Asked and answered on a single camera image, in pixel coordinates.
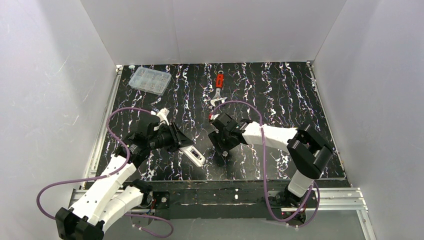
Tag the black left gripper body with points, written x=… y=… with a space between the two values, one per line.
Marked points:
x=178 y=136

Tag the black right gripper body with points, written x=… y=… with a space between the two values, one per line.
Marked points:
x=218 y=133

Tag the white remote control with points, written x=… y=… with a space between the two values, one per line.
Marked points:
x=193 y=155

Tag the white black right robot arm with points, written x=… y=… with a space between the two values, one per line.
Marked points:
x=309 y=151

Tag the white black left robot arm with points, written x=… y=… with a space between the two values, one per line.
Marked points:
x=108 y=199

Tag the clear plastic screw box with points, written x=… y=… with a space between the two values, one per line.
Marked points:
x=150 y=80

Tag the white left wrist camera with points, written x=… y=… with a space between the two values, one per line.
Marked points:
x=162 y=114

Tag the red handled adjustable wrench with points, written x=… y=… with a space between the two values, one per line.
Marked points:
x=217 y=99

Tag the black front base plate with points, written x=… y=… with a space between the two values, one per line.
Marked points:
x=221 y=199

